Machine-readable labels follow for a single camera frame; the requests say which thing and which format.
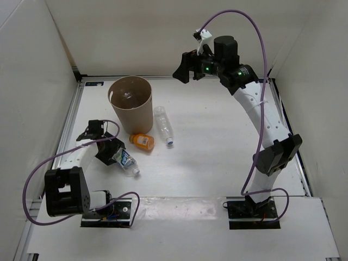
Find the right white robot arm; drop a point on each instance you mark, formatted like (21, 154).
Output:
(278, 145)

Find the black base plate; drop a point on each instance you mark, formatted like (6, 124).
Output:
(243, 216)
(115, 216)

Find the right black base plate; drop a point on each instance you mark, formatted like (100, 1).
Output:
(243, 216)

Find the green label clear bottle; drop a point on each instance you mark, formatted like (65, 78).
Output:
(126, 161)

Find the brown cylindrical bin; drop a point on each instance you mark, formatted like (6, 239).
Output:
(136, 114)

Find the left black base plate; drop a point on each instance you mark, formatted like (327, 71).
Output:
(115, 216)

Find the left blue table sticker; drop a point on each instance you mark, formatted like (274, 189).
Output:
(94, 83)

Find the orange plastic bottle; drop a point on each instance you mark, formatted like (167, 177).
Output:
(142, 141)

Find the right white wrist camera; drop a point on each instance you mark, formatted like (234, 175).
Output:
(203, 37)

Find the clear unlabeled plastic bottle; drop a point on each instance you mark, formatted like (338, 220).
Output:
(163, 125)

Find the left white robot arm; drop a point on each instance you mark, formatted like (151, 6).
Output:
(67, 191)

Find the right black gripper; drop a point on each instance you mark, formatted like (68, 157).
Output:
(189, 61)

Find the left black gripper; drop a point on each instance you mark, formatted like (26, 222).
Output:
(116, 144)

